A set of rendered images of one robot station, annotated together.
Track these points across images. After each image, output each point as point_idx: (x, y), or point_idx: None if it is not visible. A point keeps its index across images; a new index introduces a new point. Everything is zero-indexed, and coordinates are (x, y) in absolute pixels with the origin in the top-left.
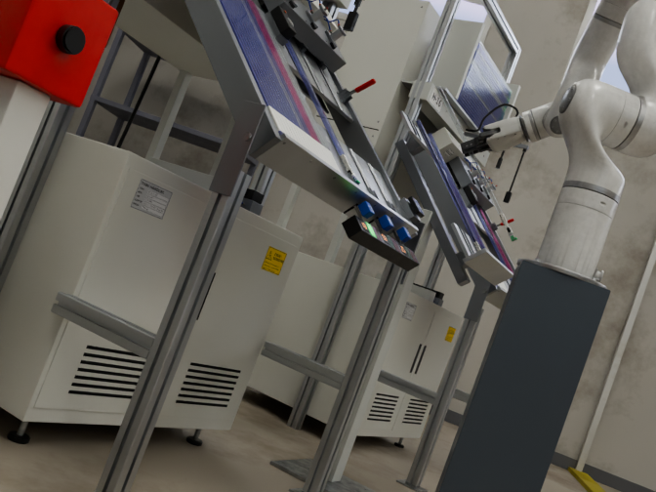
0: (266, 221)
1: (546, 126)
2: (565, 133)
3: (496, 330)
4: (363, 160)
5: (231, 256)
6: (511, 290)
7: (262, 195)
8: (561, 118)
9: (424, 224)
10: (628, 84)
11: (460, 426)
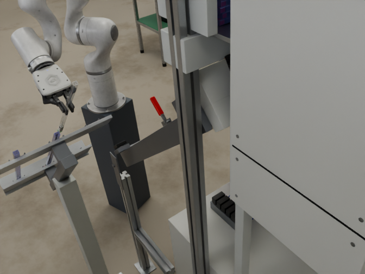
0: (209, 193)
1: (60, 57)
2: (111, 48)
3: (132, 127)
4: None
5: None
6: (131, 112)
7: (213, 196)
8: (113, 43)
9: (110, 151)
10: (77, 12)
11: (130, 166)
